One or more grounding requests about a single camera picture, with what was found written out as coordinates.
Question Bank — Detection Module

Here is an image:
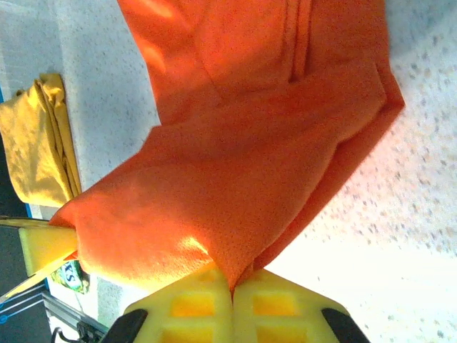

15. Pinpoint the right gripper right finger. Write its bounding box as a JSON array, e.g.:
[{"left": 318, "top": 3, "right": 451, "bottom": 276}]
[{"left": 231, "top": 269, "right": 372, "bottom": 343}]

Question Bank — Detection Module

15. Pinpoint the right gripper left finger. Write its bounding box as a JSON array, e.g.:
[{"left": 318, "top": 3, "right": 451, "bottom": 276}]
[{"left": 106, "top": 267, "right": 233, "bottom": 343}]

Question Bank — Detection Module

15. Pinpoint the orange t-shirt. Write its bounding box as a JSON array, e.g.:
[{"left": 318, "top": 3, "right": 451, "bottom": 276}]
[{"left": 48, "top": 0, "right": 406, "bottom": 292}]

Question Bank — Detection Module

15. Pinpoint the green candy bag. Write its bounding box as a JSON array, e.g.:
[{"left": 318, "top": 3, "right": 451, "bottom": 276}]
[{"left": 49, "top": 259, "right": 91, "bottom": 294}]

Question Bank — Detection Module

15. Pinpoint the yellow folded t-shirt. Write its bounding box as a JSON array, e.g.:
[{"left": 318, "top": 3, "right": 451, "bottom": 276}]
[{"left": 0, "top": 73, "right": 83, "bottom": 208}]

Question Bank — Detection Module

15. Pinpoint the aluminium frame rail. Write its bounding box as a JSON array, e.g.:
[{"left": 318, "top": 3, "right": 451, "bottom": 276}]
[{"left": 41, "top": 289, "right": 110, "bottom": 343}]

